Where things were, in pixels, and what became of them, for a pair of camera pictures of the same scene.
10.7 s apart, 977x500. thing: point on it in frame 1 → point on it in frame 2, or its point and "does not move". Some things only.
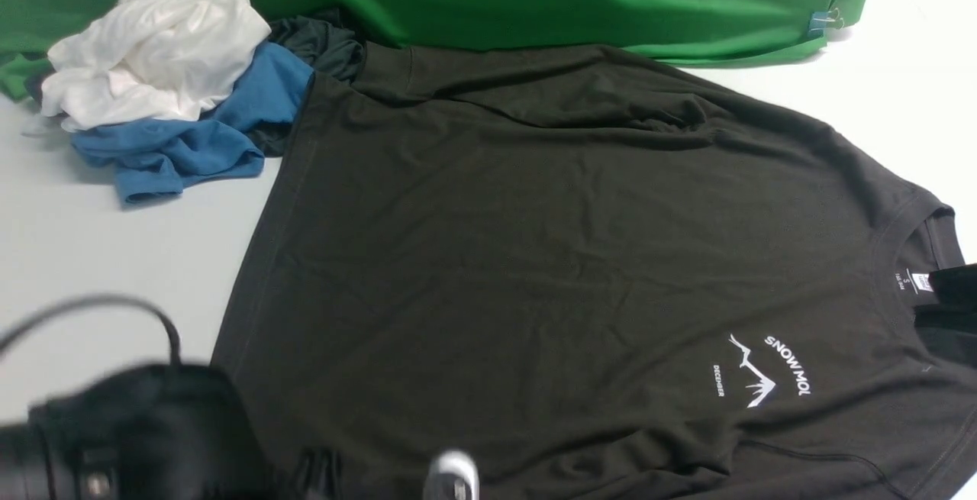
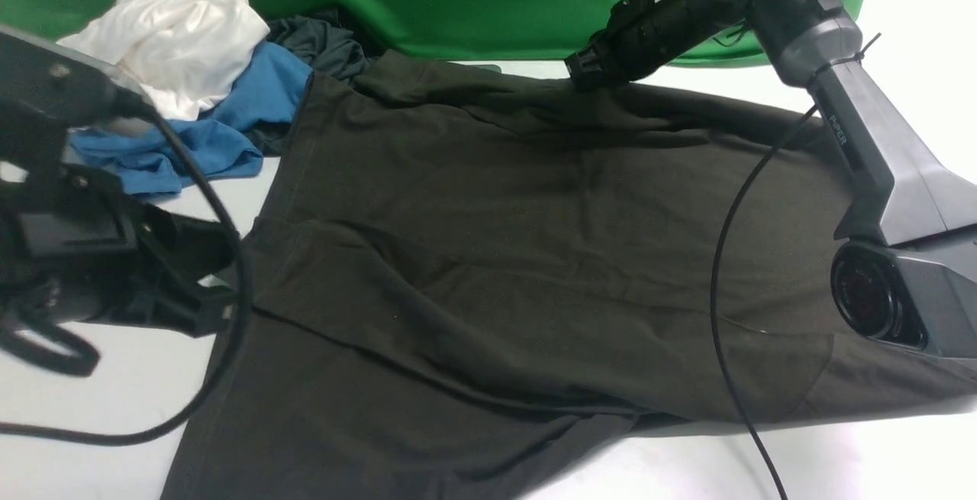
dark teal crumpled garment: (330, 43) does not move
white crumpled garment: (173, 46) does not move
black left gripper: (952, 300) → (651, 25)
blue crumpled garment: (150, 160) does not move
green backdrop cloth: (717, 8) does not move
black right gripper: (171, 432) → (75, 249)
